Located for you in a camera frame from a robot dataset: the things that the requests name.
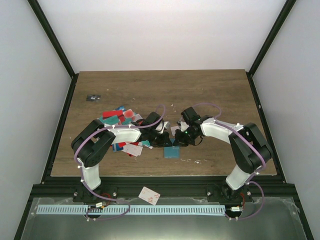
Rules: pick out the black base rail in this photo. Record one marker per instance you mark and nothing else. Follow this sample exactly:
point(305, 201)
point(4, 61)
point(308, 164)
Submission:
point(266, 128)
point(59, 130)

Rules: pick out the black front mounting rail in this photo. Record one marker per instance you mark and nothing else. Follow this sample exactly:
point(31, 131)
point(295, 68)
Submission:
point(214, 188)

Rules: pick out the white floral card on rail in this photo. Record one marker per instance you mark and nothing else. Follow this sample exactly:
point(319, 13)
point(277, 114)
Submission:
point(149, 196)

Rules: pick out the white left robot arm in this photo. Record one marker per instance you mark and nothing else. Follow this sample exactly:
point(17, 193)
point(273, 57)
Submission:
point(92, 144)

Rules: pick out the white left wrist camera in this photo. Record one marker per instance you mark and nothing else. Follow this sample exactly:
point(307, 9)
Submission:
point(162, 126)

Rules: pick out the blue card holder wallet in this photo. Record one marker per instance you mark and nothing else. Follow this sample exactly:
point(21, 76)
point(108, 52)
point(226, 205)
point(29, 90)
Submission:
point(172, 152)

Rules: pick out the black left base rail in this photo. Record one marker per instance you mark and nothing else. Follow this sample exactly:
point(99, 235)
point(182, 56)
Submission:
point(59, 130)

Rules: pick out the black frame post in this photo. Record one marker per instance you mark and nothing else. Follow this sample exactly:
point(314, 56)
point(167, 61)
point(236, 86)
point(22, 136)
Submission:
point(276, 27)
point(40, 15)

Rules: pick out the metal front plate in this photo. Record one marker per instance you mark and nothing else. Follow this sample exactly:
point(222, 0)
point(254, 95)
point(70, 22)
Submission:
point(272, 218)

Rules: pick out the black left frame post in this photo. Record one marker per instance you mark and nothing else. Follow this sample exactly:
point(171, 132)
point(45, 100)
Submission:
point(40, 15)

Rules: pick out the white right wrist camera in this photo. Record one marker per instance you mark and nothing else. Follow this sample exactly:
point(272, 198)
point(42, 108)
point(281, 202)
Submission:
point(183, 126)

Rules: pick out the light blue slotted strip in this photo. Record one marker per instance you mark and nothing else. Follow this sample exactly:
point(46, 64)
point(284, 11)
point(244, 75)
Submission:
point(114, 210)

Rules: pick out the white floral card near wallet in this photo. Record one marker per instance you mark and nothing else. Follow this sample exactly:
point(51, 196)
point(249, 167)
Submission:
point(173, 129)

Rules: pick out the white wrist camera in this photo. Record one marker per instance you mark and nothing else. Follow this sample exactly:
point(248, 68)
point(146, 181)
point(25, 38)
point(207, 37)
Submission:
point(183, 126)
point(162, 126)

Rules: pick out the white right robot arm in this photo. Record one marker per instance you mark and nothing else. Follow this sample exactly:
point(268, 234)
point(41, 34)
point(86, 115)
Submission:
point(250, 149)

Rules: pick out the black VIP card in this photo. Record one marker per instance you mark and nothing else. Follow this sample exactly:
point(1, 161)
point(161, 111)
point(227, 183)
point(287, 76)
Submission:
point(93, 97)

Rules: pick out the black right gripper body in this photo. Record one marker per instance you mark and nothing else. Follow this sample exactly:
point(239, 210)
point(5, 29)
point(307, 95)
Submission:
point(188, 136)

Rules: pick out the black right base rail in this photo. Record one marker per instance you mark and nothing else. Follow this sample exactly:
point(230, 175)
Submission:
point(266, 128)

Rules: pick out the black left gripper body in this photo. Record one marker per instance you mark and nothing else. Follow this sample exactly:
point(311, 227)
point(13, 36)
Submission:
point(155, 141)

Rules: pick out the black right frame post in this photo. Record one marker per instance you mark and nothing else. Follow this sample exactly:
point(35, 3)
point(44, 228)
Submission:
point(276, 27)

